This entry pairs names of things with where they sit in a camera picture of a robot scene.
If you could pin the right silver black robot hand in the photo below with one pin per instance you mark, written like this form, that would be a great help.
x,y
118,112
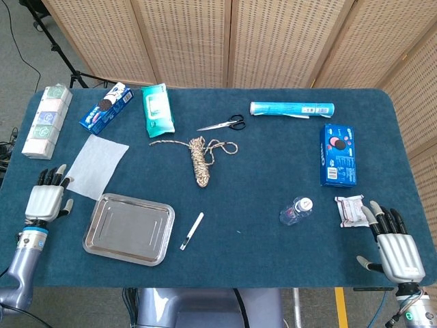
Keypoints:
x,y
399,253

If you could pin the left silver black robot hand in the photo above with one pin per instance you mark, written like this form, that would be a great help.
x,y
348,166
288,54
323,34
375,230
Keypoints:
x,y
44,203

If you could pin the white tissue sheet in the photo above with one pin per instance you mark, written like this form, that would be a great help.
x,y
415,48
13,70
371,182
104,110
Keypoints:
x,y
95,164

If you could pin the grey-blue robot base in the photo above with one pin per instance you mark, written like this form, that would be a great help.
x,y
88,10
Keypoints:
x,y
205,307

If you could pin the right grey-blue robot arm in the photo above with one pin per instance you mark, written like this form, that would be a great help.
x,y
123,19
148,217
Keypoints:
x,y
420,307

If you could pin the stainless steel tray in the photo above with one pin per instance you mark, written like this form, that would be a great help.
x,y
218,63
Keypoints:
x,y
129,229

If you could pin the white red snack packet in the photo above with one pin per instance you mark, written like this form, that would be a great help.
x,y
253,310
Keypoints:
x,y
351,212

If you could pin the pastel tissue multipack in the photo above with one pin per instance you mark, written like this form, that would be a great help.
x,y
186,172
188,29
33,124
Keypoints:
x,y
44,123

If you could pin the blue cookie box white end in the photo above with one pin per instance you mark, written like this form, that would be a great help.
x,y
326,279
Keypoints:
x,y
102,114

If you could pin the blue cookie box pink print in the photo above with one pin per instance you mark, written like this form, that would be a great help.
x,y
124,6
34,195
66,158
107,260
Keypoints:
x,y
338,160

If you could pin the clear plastic water bottle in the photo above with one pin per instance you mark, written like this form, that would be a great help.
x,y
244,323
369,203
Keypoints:
x,y
295,213

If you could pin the white table leg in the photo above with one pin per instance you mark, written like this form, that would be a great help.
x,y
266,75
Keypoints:
x,y
297,307

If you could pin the green wet wipes pack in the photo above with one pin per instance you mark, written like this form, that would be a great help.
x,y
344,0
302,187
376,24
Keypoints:
x,y
157,109

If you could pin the black tripod stand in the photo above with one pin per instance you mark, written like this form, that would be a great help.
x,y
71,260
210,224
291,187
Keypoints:
x,y
58,51

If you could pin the blue table cloth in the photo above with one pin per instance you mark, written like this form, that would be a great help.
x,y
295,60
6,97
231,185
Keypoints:
x,y
256,171

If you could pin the cyan wrap roll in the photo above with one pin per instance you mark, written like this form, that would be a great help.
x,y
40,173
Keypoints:
x,y
290,108

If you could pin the wicker folding screen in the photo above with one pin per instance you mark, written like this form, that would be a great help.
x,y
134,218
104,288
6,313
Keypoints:
x,y
191,41

